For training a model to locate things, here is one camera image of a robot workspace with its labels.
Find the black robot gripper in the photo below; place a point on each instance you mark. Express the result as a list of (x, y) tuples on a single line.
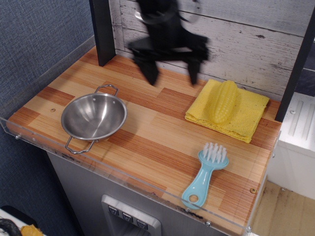
[(168, 40)]

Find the yellow toy corn cob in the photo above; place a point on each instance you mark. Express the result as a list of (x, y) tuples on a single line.
[(223, 101)]

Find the small steel two-handled pan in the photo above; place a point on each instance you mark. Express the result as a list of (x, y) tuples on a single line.
[(93, 117)]

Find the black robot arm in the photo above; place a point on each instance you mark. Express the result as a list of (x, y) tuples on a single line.
[(159, 6)]

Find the folded yellow cloth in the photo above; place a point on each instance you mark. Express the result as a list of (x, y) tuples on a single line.
[(242, 122)]

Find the light blue scrub brush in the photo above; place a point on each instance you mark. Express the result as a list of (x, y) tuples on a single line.
[(213, 157)]

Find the clear acrylic table guard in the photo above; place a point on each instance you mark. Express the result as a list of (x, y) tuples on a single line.
[(155, 153)]

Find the white toy sink unit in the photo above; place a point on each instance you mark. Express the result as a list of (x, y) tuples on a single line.
[(292, 164)]

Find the grey toy fridge cabinet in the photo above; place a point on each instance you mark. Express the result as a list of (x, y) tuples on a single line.
[(84, 190)]

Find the silver dispenser button panel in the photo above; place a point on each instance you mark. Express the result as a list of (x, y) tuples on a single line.
[(124, 220)]

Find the black vertical post left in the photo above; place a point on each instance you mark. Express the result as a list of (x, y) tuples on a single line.
[(103, 31)]

